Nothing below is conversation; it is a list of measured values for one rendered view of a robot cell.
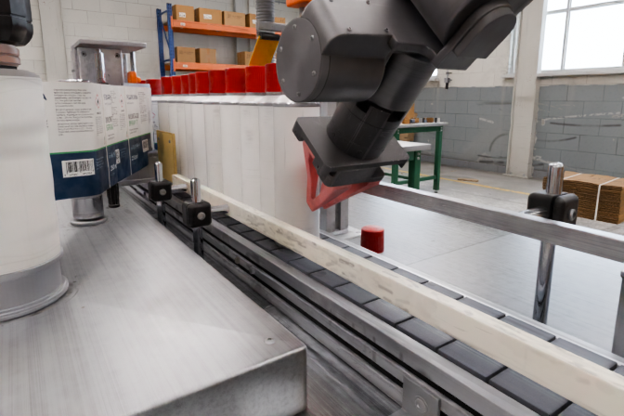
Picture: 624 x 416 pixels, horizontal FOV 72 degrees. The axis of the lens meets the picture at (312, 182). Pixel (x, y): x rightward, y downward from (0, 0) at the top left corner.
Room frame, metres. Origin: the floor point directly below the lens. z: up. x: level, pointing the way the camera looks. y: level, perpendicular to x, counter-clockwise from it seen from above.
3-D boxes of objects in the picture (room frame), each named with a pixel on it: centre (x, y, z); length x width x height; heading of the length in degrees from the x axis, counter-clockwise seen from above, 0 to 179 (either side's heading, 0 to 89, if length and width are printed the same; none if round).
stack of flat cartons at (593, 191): (3.91, -2.56, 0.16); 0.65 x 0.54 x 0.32; 40
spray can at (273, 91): (0.53, 0.04, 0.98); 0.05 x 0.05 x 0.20
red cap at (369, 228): (0.60, -0.09, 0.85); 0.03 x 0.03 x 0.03
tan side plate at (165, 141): (0.79, 0.27, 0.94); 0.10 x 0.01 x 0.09; 34
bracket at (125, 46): (0.85, 0.39, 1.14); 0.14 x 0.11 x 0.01; 34
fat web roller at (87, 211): (0.57, 0.30, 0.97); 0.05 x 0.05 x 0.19
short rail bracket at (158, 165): (0.66, 0.22, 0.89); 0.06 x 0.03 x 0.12; 124
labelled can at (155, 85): (0.96, 0.34, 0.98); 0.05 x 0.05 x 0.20
